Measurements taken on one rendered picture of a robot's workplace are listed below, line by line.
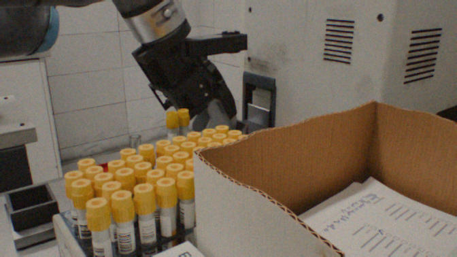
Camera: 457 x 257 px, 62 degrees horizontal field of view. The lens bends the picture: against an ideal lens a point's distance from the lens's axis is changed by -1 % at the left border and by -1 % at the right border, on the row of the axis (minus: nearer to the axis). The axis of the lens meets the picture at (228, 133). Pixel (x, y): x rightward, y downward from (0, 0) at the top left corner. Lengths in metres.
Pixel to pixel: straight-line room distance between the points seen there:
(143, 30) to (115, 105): 2.47
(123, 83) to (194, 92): 2.42
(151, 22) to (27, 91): 1.67
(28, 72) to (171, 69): 1.63
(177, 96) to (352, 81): 0.23
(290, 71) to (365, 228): 0.31
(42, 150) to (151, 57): 1.75
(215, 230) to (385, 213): 0.18
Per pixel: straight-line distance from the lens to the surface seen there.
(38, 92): 2.14
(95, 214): 0.29
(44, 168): 2.27
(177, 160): 0.35
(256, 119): 0.68
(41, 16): 0.82
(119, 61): 2.91
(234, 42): 0.59
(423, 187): 0.45
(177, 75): 0.54
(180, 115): 0.51
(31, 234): 0.48
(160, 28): 0.50
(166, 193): 0.31
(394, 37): 0.50
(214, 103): 0.58
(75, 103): 2.86
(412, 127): 0.43
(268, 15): 0.63
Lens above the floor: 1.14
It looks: 20 degrees down
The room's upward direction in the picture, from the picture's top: straight up
